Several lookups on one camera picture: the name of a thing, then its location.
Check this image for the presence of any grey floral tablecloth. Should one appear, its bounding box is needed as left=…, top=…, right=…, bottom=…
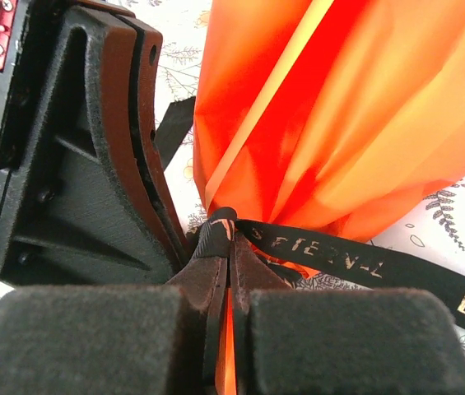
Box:
left=0, top=0, right=465, bottom=395

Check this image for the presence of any orange wrapping paper sheet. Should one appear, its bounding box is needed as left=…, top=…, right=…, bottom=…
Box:
left=193, top=0, right=465, bottom=395

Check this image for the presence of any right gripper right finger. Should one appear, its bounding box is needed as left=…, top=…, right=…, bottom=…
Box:
left=230, top=232, right=465, bottom=395

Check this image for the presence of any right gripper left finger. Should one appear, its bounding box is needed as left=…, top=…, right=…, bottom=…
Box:
left=0, top=254, right=229, bottom=395

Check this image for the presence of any black ribbon gold lettering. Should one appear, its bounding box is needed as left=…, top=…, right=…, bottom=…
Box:
left=153, top=96, right=465, bottom=345

